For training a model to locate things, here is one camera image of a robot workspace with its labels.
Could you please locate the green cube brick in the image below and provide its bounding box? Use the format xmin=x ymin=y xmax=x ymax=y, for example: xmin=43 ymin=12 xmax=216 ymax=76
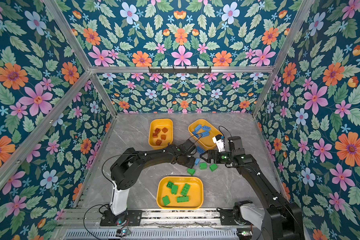
xmin=209 ymin=164 xmax=218 ymax=172
xmin=200 ymin=163 xmax=208 ymax=170

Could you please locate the blue long brick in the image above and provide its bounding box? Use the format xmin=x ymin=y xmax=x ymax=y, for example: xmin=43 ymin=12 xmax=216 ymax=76
xmin=202 ymin=126 xmax=211 ymax=133
xmin=200 ymin=132 xmax=210 ymax=138
xmin=195 ymin=124 xmax=202 ymax=133

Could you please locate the green small brick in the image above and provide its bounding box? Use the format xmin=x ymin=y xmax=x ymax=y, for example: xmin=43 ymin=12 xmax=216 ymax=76
xmin=162 ymin=196 xmax=171 ymax=206
xmin=167 ymin=182 xmax=174 ymax=189

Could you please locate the green long brick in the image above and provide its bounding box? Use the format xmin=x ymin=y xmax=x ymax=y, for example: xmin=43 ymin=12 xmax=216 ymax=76
xmin=181 ymin=184 xmax=191 ymax=197
xmin=177 ymin=196 xmax=190 ymax=203

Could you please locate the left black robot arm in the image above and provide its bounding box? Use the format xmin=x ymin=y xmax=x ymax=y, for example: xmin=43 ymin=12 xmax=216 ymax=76
xmin=101 ymin=139 xmax=197 ymax=226

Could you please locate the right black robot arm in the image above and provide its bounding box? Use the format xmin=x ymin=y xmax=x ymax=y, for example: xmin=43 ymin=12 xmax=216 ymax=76
xmin=200 ymin=135 xmax=305 ymax=240

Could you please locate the yellow bin back right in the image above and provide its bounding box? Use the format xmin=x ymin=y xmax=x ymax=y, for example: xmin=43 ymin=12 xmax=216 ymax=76
xmin=188 ymin=119 xmax=222 ymax=150

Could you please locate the yellow bin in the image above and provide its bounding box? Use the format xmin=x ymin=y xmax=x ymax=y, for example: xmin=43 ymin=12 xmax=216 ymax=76
xmin=156 ymin=176 xmax=204 ymax=210
xmin=188 ymin=119 xmax=222 ymax=150
xmin=149 ymin=119 xmax=174 ymax=150

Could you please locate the yellow bin back left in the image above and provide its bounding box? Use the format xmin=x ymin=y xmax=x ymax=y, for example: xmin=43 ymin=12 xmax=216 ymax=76
xmin=149 ymin=119 xmax=174 ymax=150

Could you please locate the yellow bin front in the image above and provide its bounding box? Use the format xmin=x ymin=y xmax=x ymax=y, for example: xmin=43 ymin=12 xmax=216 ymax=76
xmin=156 ymin=176 xmax=204 ymax=210

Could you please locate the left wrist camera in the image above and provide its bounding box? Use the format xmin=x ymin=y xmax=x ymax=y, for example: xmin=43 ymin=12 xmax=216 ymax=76
xmin=179 ymin=139 xmax=197 ymax=156

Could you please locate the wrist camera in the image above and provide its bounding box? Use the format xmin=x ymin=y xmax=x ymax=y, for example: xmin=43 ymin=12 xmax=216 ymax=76
xmin=179 ymin=139 xmax=197 ymax=156
xmin=213 ymin=135 xmax=226 ymax=153

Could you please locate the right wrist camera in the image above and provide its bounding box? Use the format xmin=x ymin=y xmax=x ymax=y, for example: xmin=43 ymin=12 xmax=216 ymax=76
xmin=213 ymin=135 xmax=226 ymax=153

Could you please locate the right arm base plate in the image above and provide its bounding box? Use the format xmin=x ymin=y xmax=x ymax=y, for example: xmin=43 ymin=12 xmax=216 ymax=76
xmin=217 ymin=208 xmax=252 ymax=226

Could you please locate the black hook rail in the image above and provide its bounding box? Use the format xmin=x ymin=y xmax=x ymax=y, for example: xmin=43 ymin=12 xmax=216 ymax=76
xmin=148 ymin=67 xmax=212 ymax=74

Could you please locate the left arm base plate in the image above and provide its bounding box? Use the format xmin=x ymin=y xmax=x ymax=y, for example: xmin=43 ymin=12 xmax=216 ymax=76
xmin=100 ymin=210 xmax=143 ymax=227

